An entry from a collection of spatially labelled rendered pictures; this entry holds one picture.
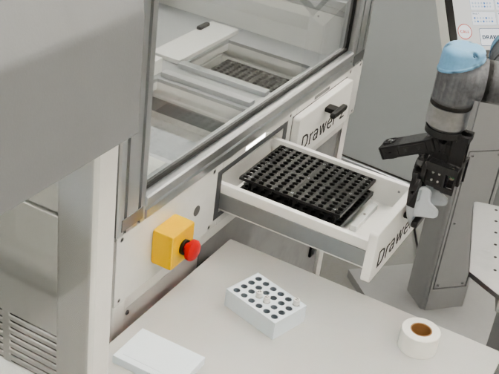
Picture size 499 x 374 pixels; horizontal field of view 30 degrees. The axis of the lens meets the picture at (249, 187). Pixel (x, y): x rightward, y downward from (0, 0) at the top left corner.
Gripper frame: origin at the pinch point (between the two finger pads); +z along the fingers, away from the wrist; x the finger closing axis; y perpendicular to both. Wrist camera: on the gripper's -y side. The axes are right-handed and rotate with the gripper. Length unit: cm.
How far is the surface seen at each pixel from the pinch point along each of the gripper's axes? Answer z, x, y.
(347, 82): -2, 43, -34
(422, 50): 33, 166, -53
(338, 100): 1, 38, -33
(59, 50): -59, -93, -10
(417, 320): 10.5, -16.6, 9.8
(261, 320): 12.0, -32.1, -13.7
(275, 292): 10.8, -24.8, -14.9
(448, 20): -13, 74, -21
